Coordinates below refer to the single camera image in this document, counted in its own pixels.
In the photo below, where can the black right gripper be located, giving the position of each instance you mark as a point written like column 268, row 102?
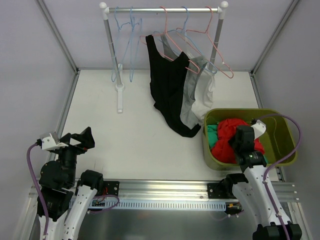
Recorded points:
column 244, row 139

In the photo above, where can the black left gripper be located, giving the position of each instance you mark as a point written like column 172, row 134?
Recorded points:
column 75, row 144

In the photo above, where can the red tank top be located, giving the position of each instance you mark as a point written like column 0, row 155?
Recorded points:
column 258, row 154

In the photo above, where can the green tank top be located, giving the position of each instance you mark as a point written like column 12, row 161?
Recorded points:
column 211, row 135

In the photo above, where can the light blue hanger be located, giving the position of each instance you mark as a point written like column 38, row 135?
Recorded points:
column 116, row 43

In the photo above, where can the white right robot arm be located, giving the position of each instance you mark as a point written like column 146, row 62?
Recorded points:
column 254, row 190

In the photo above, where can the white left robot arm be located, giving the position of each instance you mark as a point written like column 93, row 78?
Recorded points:
column 62, row 201

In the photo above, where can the white tank top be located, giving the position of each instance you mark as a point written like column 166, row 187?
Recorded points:
column 204, row 96

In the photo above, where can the grey tank top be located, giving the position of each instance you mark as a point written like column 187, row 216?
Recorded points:
column 187, row 117

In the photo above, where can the black tank top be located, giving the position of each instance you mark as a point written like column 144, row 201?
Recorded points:
column 167, row 79

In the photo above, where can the blue hanger under grey top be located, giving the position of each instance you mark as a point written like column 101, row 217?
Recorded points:
column 182, row 32

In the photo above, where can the pink hanger under white top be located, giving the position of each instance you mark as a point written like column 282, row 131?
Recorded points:
column 225, row 69

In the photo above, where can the pink hanger under black top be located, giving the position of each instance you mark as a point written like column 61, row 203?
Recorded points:
column 170, row 40

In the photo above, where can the olive green plastic basket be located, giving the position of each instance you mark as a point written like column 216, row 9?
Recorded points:
column 277, row 141

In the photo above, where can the silver clothes rack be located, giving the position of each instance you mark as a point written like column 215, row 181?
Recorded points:
column 106, row 11

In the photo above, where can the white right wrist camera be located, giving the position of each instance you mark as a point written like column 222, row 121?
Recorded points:
column 259, row 128

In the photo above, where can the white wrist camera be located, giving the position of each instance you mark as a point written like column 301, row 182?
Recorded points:
column 259, row 128
column 49, row 141

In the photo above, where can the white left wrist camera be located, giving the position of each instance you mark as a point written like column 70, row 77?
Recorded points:
column 49, row 141

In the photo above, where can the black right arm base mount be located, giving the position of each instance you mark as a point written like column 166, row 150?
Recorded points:
column 219, row 191

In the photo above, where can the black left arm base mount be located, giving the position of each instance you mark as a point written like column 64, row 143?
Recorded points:
column 110, row 187

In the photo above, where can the aluminium corner frame post right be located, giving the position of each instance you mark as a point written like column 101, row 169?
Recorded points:
column 279, row 27

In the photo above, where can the aluminium corner frame post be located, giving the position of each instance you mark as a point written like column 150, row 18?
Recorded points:
column 56, row 34
column 279, row 27

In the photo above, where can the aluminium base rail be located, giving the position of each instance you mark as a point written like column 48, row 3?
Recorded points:
column 164, row 190

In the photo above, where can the white slotted cable duct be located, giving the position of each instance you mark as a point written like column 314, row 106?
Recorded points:
column 130, row 204

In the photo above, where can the aluminium corner frame post left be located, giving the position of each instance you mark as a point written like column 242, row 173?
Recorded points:
column 56, row 34

